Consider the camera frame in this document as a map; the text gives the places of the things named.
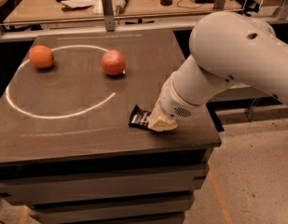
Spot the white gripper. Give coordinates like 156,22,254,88
148,74,202,132

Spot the red apple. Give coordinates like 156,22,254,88
101,49,126,76

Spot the grey handheld tool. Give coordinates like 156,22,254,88
116,0,129,14

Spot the orange fruit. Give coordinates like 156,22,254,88
29,45,54,69

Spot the grey metal post left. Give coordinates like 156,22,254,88
102,0,115,32

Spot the wooden desk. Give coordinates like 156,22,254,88
3,0,244,26

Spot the grey cabinet with drawers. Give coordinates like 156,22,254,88
0,29,220,224

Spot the black rxbar chocolate wrapper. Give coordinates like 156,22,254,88
129,105,151,130

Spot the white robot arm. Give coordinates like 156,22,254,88
148,11,288,132

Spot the grey metal ledge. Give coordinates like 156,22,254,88
208,83,268,104

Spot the white paper sheet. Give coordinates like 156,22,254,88
62,0,94,9

